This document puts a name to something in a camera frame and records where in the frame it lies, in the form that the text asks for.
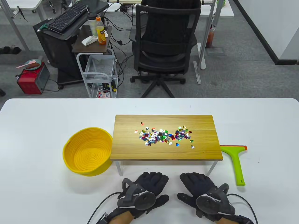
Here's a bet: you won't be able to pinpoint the teal plate with food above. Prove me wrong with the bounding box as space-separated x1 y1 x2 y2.
24 59 42 70

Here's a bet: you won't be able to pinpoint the person's right forearm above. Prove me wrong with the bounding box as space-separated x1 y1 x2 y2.
216 218 241 224

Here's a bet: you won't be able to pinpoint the clear bottle dark cap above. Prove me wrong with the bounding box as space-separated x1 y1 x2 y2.
88 13 98 36

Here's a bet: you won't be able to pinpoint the person's left hand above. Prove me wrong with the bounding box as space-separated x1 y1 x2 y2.
109 172 169 219

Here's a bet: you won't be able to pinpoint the black right glove cable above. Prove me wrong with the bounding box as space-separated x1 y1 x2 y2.
227 193 258 224

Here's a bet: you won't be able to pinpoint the pink spatula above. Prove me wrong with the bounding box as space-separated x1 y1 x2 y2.
16 61 36 69

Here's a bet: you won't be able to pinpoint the black right arm strap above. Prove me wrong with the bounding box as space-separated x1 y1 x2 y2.
234 215 255 224

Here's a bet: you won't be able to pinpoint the white crumpled tissue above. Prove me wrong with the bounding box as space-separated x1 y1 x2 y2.
81 35 98 46

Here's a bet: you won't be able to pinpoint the wooden tabletop organizer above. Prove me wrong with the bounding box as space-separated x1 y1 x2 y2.
110 114 223 176

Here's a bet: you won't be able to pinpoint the black glove cable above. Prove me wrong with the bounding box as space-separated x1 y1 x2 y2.
87 192 122 224
227 193 258 224

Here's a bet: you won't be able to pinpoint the red toaster oven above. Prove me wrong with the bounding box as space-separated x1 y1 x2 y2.
16 62 50 95

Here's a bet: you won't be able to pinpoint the person's left forearm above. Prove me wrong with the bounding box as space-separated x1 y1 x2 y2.
117 211 136 224

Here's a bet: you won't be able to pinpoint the orange juice bottle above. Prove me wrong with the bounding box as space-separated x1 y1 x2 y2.
96 16 107 45

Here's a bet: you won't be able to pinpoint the grey hand controller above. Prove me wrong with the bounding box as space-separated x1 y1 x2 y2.
117 178 156 210
196 184 235 216

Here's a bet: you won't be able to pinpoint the black computer cabinet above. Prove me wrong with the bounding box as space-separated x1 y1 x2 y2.
33 19 82 85

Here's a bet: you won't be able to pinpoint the black monitor stand base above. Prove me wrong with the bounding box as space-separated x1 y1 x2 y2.
77 0 109 13

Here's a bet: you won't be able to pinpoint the black left arm strap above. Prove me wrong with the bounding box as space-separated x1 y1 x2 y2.
95 212 110 224

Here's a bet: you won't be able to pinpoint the black mesh office chair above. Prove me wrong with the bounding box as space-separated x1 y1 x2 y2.
130 4 202 98

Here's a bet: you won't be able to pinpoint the black keyboard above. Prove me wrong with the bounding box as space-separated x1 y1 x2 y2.
47 3 90 33

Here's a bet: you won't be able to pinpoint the white wire trolley cart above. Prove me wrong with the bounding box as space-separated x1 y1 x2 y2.
76 52 118 99

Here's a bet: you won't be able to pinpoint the yellow fabric basket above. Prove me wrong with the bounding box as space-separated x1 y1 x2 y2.
62 127 113 177

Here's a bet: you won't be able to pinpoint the person's right hand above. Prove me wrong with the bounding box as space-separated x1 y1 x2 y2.
177 172 236 221

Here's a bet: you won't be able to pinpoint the black arm strap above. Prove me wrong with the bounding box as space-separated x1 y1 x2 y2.
95 212 110 224
234 215 255 224

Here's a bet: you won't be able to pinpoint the white office desk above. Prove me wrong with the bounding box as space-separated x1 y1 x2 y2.
0 0 55 53
103 0 235 84

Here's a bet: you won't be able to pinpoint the pile of colourful sequins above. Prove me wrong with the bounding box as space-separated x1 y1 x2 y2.
134 122 195 149

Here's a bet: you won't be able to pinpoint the black left glove cable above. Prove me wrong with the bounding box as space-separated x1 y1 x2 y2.
87 192 122 224

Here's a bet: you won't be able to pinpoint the brown wooden side table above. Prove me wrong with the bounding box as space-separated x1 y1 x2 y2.
72 25 113 54

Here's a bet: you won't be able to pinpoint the black shoes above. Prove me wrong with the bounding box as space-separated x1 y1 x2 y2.
0 46 22 55

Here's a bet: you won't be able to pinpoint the green orange scraper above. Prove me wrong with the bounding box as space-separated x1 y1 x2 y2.
220 145 247 186

